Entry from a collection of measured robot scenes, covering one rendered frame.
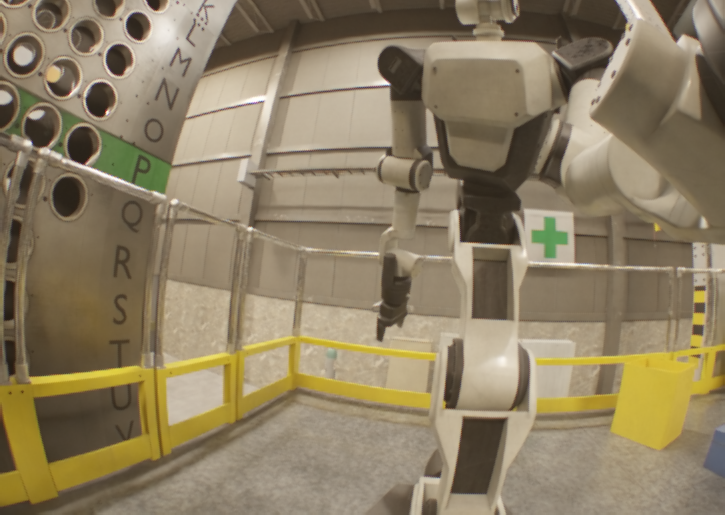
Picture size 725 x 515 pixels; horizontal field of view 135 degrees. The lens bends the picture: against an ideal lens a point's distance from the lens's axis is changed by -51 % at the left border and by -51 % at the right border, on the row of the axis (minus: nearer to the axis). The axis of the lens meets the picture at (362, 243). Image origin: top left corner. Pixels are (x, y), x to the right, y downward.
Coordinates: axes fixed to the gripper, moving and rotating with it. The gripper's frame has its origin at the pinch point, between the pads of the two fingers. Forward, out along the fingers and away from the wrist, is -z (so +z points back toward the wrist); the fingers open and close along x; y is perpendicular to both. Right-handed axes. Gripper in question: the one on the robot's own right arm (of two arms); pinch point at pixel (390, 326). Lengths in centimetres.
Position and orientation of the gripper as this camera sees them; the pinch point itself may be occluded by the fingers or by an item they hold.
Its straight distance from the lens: 100.5
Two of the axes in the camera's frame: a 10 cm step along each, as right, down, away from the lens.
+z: 0.7, -9.4, -3.4
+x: -6.6, 2.1, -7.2
